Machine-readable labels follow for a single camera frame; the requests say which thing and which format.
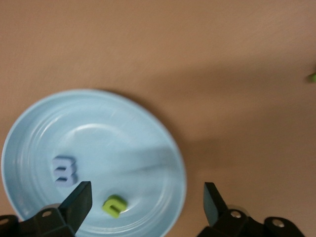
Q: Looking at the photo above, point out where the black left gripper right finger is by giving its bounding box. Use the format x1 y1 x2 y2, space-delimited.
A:
197 182 304 237

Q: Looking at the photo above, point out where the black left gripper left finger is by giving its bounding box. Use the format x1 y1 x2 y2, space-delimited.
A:
18 181 92 237

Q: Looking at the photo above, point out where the blue letter m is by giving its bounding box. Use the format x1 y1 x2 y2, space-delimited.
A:
52 155 78 187

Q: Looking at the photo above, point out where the green letter n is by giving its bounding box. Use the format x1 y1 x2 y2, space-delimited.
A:
101 194 128 219

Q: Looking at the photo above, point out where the blue plate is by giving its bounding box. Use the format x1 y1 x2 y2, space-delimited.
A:
1 88 187 237

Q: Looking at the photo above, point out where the brown table cover sheet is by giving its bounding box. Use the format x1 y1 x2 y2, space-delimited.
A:
0 0 316 237

